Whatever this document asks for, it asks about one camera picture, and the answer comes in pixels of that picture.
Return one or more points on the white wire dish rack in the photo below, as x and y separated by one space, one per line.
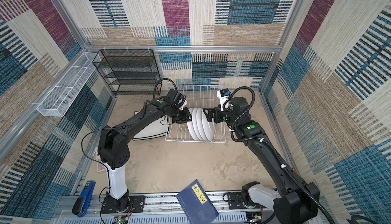
197 96

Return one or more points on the blue stapler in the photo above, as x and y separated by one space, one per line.
82 203

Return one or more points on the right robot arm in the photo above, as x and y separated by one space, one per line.
294 201

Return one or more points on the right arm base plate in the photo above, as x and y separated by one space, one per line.
242 200

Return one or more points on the blue book yellow label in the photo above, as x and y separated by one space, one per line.
196 204

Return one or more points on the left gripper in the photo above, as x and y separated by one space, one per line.
185 117

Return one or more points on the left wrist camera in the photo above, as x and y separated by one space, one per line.
183 104

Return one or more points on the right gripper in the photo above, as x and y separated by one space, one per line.
217 112

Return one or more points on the black mesh shelf rack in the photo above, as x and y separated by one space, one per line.
128 72

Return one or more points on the aluminium front rail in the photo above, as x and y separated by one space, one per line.
162 208

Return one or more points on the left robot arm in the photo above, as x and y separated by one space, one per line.
113 143

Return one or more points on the white mesh wall basket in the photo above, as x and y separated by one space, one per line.
64 93

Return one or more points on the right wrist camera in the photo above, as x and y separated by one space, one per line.
224 98

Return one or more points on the pink white calculator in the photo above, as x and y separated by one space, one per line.
99 166

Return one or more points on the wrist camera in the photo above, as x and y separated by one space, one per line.
183 104
224 98

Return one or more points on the white square plate black rim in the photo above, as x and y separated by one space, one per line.
150 137

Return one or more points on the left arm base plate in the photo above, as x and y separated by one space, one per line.
126 204

